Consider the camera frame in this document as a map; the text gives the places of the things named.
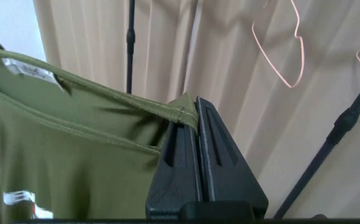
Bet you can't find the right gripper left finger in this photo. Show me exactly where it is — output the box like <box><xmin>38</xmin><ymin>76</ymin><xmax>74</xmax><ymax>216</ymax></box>
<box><xmin>145</xmin><ymin>121</ymin><xmax>203</xmax><ymax>220</ymax></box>

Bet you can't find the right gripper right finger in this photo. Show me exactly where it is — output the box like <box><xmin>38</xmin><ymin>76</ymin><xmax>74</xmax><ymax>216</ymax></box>
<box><xmin>195</xmin><ymin>96</ymin><xmax>269</xmax><ymax>218</ymax></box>

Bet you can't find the green printed T-shirt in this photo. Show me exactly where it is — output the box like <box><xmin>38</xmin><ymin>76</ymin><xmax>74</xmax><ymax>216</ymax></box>
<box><xmin>0</xmin><ymin>37</ymin><xmax>201</xmax><ymax>221</ymax></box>

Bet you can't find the black clothes rack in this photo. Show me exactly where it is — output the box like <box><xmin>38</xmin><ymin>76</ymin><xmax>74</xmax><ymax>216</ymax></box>
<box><xmin>126</xmin><ymin>0</ymin><xmax>360</xmax><ymax>220</ymax></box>

